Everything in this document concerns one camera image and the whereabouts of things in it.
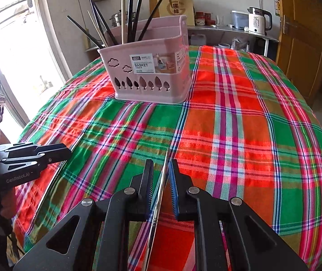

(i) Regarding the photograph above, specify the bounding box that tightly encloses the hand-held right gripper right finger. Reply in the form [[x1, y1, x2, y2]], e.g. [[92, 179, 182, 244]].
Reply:
[[168, 159, 309, 271]]

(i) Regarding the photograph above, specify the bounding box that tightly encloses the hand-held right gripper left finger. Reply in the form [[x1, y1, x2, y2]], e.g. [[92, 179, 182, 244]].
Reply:
[[13, 159, 154, 271]]

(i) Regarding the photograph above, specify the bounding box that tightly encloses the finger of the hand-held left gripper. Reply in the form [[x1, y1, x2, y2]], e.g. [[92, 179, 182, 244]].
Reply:
[[0, 158, 53, 173], [0, 143, 73, 162]]

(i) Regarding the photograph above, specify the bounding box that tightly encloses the metal chopstick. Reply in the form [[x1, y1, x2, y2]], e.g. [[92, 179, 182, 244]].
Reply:
[[145, 147, 169, 271]]

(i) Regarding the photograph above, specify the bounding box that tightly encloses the pink plastic utensil basket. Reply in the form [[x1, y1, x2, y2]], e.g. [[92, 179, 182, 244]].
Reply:
[[97, 15, 190, 103]]

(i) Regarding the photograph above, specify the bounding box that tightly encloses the wooden chopstick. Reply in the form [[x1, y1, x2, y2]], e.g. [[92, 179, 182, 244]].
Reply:
[[121, 0, 125, 45], [87, 10, 106, 48]]

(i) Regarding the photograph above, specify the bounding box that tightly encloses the bunch of black chopsticks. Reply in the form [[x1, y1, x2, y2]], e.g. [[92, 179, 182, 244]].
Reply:
[[67, 0, 173, 48]]

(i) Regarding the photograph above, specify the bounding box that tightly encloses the plaid tablecloth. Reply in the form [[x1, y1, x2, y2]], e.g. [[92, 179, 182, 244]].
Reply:
[[7, 45, 322, 271]]

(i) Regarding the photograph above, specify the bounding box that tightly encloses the window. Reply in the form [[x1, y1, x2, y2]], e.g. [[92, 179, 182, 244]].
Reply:
[[0, 0, 74, 130]]

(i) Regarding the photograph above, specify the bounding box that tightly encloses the stainless steel steamer pot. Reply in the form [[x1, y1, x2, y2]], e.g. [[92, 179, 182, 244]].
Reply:
[[110, 10, 136, 29]]

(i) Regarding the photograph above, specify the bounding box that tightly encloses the translucent plastic container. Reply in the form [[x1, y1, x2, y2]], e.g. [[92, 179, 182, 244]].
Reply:
[[190, 34, 207, 46]]

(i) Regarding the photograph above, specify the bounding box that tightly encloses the clear plastic bag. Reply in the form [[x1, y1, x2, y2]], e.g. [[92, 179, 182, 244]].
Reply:
[[231, 37, 249, 52]]

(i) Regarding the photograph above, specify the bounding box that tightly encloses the stainless steel table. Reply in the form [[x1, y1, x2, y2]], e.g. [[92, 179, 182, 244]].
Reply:
[[188, 24, 279, 58]]

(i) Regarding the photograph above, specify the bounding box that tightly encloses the brown paper gift bag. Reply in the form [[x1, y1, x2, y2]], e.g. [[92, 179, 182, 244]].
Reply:
[[157, 0, 194, 26]]

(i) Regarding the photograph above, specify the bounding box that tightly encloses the pale blue countertop appliance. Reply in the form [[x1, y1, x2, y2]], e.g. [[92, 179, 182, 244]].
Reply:
[[231, 10, 249, 30]]

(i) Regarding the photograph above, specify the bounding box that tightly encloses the white electric kettle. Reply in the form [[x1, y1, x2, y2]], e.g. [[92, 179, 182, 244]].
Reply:
[[247, 6, 273, 36]]

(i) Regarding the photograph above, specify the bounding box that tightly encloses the wooden door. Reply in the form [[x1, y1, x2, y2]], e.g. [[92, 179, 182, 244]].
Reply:
[[274, 0, 322, 105]]

